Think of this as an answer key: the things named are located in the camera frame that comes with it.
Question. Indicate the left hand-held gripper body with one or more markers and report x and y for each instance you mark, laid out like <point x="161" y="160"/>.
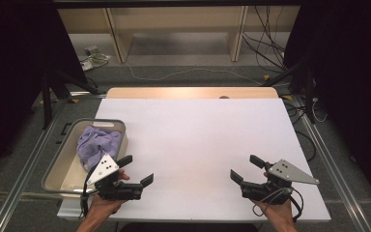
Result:
<point x="104" y="169"/>

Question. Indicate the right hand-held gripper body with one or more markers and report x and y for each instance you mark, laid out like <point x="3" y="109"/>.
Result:
<point x="286" y="172"/>

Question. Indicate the purple cloth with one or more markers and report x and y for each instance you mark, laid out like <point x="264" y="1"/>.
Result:
<point x="96" y="145"/>

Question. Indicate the beige bin with grey rim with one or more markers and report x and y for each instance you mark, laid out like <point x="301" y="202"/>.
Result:
<point x="66" y="161"/>

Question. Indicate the person's left hand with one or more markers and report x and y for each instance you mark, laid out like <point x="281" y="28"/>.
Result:
<point x="104" y="206"/>

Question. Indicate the person's right hand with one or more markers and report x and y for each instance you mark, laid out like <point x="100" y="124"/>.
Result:
<point x="278" y="211"/>

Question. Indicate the white board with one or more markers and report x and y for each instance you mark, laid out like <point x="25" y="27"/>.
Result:
<point x="190" y="129"/>

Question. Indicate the black metal stand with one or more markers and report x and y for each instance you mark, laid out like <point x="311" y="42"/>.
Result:
<point x="46" y="103"/>
<point x="309" y="96"/>

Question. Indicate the dark curtain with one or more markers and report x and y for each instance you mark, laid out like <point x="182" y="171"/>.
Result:
<point x="16" y="64"/>
<point x="351" y="80"/>

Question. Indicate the grey power adapter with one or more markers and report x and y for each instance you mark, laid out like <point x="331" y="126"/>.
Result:
<point x="91" y="50"/>

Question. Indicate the wooden shelf unit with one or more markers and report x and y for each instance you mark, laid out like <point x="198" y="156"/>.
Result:
<point x="122" y="38"/>

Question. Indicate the aluminium floor rail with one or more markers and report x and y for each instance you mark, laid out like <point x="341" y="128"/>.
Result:
<point x="335" y="174"/>
<point x="22" y="174"/>

